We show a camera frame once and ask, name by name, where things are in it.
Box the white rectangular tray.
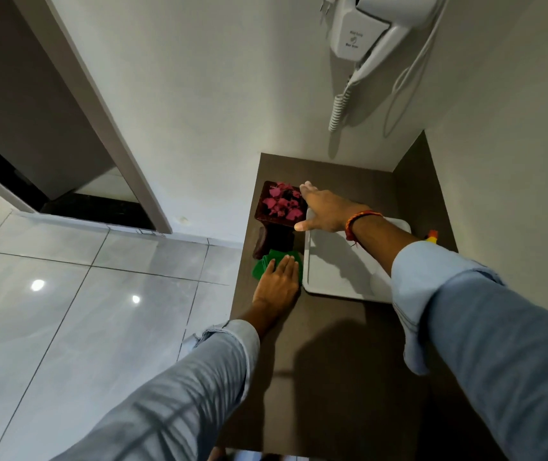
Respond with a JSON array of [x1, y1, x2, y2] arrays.
[[302, 208, 412, 304]]

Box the dark wooden flower vase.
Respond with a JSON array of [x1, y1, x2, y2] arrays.
[[253, 181, 308, 261]]

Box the thin white cable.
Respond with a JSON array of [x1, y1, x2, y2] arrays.
[[382, 0, 450, 139]]

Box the grey door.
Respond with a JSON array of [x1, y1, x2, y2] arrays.
[[0, 0, 117, 202]]

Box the person's right hand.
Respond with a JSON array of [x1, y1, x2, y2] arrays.
[[294, 181, 370, 234]]

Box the person's left hand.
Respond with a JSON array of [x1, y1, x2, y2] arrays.
[[253, 255, 301, 313]]

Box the pink artificial flowers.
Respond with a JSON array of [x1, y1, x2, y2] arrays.
[[262, 182, 305, 222]]

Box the white coiled cord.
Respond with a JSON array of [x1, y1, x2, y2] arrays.
[[328, 79, 355, 133]]

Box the white door frame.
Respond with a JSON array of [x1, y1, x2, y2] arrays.
[[10, 0, 174, 235]]

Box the green cloth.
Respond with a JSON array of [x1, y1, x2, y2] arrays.
[[252, 249, 304, 287]]

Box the orange thread wristband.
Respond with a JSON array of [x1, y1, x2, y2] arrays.
[[345, 210, 384, 244]]

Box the white wall hair dryer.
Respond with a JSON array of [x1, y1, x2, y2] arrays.
[[349, 0, 444, 88]]

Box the white hair dryer holder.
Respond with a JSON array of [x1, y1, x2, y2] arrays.
[[329, 0, 392, 62]]

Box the person's right forearm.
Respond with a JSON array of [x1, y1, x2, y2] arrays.
[[351, 213, 548, 461]]

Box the person's left forearm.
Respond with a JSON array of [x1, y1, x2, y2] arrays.
[[50, 302, 286, 461]]

